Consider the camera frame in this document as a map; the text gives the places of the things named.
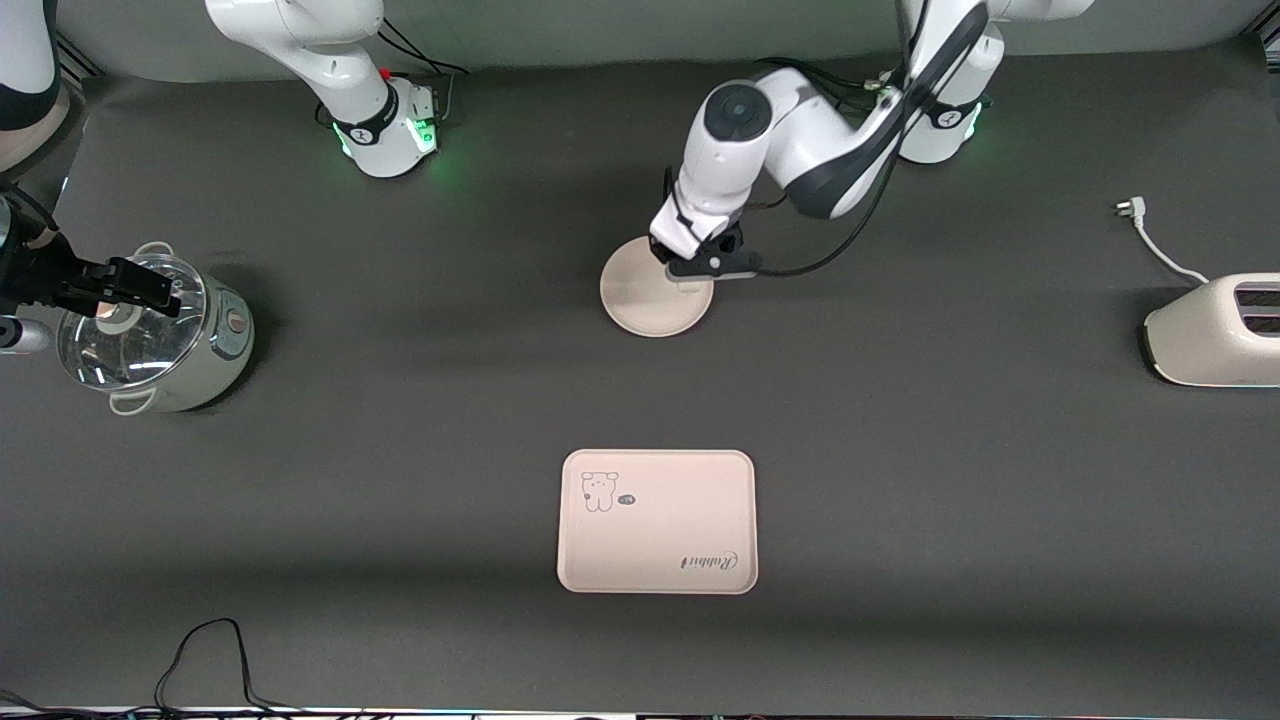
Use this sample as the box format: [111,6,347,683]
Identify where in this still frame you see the pale green electric pot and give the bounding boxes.
[57,241,256,416]

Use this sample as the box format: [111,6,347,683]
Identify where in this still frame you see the black looped floor cable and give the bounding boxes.
[153,618,331,716]

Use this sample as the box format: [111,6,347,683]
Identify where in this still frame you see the beige round stand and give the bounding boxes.
[0,88,71,176]

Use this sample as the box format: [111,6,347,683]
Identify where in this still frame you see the round beige plate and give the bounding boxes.
[600,238,715,338]

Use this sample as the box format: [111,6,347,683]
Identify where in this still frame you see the cream white toaster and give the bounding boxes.
[1143,272,1280,388]

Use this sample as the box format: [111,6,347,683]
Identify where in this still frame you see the dark grey table mat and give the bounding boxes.
[0,40,1280,713]

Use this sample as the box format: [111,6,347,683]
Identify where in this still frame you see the black arm base cables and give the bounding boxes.
[375,18,471,126]
[755,55,901,111]

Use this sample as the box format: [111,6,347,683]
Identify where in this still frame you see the glass pot lid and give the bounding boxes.
[57,253,209,393]

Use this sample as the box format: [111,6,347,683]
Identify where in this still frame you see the black left arm base cables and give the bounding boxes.
[755,55,901,111]

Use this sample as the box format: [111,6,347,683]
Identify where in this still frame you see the black right arm base cables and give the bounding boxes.
[375,18,471,126]

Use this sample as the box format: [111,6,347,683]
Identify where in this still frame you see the white toaster power cable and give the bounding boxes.
[1113,197,1211,286]

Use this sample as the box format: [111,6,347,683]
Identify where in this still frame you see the beige rectangular rabbit tray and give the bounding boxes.
[557,449,759,595]

